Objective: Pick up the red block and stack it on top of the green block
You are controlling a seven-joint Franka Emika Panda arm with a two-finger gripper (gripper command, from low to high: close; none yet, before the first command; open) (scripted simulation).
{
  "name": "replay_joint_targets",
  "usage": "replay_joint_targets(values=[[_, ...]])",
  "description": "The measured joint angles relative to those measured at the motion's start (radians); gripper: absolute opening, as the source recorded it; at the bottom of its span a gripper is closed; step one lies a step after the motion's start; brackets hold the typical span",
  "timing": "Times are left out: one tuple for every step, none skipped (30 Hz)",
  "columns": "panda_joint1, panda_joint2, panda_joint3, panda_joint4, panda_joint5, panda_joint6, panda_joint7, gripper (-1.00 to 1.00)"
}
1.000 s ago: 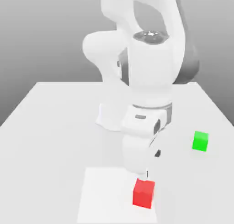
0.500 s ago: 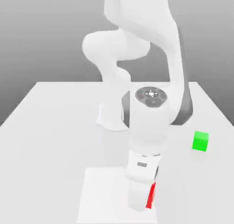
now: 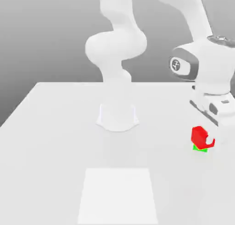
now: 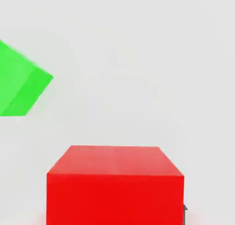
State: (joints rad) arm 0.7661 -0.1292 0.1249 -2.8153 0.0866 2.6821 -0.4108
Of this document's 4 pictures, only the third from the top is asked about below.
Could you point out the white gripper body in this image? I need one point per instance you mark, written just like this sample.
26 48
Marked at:
207 116

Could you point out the small red cube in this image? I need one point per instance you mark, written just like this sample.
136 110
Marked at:
198 137

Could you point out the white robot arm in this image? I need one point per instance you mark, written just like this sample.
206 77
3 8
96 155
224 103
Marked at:
117 45

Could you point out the small green cube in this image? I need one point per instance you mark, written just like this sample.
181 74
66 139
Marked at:
196 149

